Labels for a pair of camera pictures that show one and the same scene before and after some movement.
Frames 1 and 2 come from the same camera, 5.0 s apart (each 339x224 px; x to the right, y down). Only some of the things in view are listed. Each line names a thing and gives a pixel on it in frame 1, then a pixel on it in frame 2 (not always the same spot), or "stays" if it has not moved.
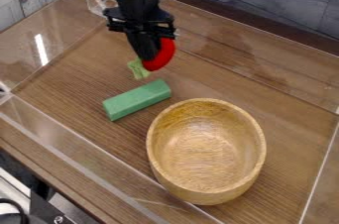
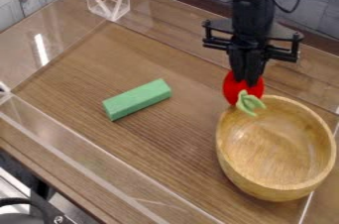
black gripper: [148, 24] → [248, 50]
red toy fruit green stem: [141, 68] → [241, 95]
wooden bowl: [205, 146] → [273, 155]
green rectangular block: [135, 99] stays
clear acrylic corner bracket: [93, 1] stays
